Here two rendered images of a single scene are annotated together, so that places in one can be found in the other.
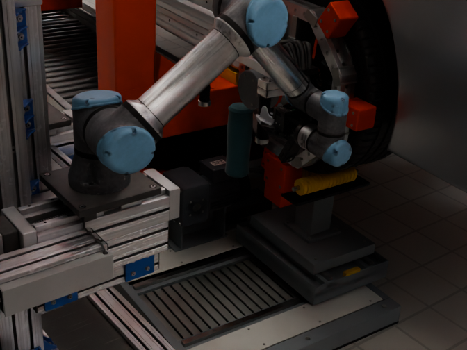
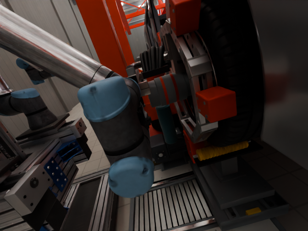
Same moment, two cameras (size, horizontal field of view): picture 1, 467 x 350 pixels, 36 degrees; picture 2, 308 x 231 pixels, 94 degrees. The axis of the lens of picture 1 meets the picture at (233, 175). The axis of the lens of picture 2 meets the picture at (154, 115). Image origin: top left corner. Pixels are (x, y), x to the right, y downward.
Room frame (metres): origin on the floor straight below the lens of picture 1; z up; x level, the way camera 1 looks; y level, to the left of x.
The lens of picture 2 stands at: (1.63, -0.44, 1.02)
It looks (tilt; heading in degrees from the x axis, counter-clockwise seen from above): 22 degrees down; 36
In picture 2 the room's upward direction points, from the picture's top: 17 degrees counter-clockwise
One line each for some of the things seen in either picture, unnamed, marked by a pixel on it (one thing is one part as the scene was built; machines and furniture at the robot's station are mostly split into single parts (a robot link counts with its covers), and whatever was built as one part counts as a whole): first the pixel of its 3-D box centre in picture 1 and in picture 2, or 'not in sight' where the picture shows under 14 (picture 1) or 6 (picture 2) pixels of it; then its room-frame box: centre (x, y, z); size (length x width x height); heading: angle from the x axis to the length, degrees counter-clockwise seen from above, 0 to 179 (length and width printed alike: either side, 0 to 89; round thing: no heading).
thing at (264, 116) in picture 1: (264, 114); not in sight; (1.97, -0.08, 0.86); 0.09 x 0.03 x 0.06; 44
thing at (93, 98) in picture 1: (98, 119); not in sight; (1.57, 0.33, 0.98); 0.13 x 0.12 x 0.14; 32
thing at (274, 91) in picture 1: (274, 85); (136, 89); (2.04, -0.11, 0.93); 0.09 x 0.05 x 0.05; 125
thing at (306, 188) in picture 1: (326, 180); (221, 148); (2.25, -0.33, 0.51); 0.29 x 0.06 x 0.06; 125
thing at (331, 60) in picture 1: (291, 82); (182, 85); (2.29, -0.18, 0.85); 0.54 x 0.07 x 0.54; 35
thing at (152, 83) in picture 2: (274, 85); (168, 89); (2.25, -0.12, 0.85); 0.21 x 0.14 x 0.14; 125
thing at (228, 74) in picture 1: (240, 71); not in sight; (2.79, 0.00, 0.71); 0.14 x 0.14 x 0.05; 35
